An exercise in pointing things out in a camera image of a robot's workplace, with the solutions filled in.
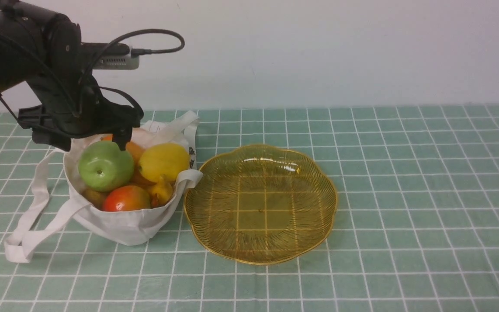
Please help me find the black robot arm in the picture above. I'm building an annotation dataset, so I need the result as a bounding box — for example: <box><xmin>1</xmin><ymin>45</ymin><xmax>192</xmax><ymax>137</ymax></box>
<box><xmin>0</xmin><ymin>0</ymin><xmax>144</xmax><ymax>151</ymax></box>

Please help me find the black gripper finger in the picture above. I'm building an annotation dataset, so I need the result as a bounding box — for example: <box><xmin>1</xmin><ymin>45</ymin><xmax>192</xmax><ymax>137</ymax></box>
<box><xmin>112</xmin><ymin>127</ymin><xmax>132</xmax><ymax>151</ymax></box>

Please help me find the amber glass fruit plate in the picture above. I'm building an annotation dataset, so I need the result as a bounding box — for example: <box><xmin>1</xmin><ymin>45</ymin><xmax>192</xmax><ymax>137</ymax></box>
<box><xmin>183</xmin><ymin>144</ymin><xmax>339</xmax><ymax>265</ymax></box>

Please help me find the orange papaya fruit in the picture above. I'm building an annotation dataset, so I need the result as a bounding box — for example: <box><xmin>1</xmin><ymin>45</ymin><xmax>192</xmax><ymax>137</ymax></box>
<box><xmin>92</xmin><ymin>136</ymin><xmax>152</xmax><ymax>192</ymax></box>

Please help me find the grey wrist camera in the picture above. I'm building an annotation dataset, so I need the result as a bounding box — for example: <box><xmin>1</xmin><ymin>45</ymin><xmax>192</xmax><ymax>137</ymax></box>
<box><xmin>81</xmin><ymin>42</ymin><xmax>140</xmax><ymax>70</ymax></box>

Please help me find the yellow banana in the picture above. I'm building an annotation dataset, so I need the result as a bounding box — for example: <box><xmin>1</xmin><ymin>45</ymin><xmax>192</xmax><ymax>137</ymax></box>
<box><xmin>145</xmin><ymin>175</ymin><xmax>174</xmax><ymax>208</ymax></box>

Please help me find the red orange mango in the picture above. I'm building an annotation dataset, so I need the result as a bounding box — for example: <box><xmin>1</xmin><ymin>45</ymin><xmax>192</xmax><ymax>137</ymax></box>
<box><xmin>101</xmin><ymin>185</ymin><xmax>151</xmax><ymax>212</ymax></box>

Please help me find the black camera cable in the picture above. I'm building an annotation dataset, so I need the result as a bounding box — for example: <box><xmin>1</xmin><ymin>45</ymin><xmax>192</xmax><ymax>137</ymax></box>
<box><xmin>78</xmin><ymin>29</ymin><xmax>185</xmax><ymax>87</ymax></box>

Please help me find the yellow lemon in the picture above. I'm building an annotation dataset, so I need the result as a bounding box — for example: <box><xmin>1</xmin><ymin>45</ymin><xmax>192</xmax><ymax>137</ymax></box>
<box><xmin>137</xmin><ymin>143</ymin><xmax>191</xmax><ymax>184</ymax></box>

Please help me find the white cloth tote bag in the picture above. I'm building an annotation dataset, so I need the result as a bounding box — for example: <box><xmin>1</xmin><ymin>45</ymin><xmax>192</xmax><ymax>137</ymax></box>
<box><xmin>3</xmin><ymin>111</ymin><xmax>203</xmax><ymax>263</ymax></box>

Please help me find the green apple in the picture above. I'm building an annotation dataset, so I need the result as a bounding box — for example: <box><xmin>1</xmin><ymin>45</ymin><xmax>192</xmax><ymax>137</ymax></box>
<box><xmin>77</xmin><ymin>140</ymin><xmax>135</xmax><ymax>193</ymax></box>

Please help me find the brown kiwi fruit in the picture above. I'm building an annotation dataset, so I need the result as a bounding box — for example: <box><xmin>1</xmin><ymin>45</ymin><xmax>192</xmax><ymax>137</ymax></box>
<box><xmin>81</xmin><ymin>188</ymin><xmax>108</xmax><ymax>211</ymax></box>

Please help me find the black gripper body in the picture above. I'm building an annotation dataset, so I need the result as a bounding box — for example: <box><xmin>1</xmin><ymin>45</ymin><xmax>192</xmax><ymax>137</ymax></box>
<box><xmin>17</xmin><ymin>76</ymin><xmax>144</xmax><ymax>151</ymax></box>

